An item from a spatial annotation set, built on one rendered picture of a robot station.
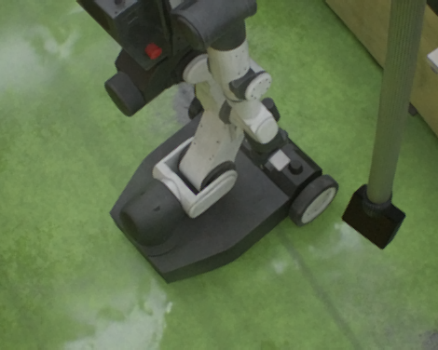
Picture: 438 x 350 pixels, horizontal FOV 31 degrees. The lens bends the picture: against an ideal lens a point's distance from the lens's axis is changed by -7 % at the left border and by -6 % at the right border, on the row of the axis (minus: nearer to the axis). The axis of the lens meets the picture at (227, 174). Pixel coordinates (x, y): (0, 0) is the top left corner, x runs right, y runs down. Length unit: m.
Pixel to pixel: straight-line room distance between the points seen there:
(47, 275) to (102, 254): 0.22
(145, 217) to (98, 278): 0.43
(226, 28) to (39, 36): 1.92
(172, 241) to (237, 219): 0.22
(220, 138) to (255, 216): 0.34
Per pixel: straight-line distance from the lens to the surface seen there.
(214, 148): 2.53
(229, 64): 1.78
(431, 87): 2.80
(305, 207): 2.71
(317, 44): 3.25
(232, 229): 2.70
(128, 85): 2.02
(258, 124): 2.05
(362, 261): 2.83
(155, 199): 2.56
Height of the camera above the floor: 2.66
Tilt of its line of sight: 63 degrees down
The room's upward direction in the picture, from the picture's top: 11 degrees counter-clockwise
